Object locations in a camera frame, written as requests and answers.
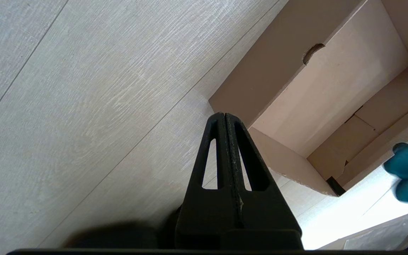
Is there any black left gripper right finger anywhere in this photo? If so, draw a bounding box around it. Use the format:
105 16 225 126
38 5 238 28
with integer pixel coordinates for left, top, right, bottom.
225 113 304 250

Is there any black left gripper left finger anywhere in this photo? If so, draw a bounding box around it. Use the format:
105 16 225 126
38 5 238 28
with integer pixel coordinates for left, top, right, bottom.
175 113 243 250

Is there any brown cardboard shoe box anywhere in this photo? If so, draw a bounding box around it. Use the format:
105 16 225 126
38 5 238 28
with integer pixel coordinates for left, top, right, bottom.
208 0 408 197

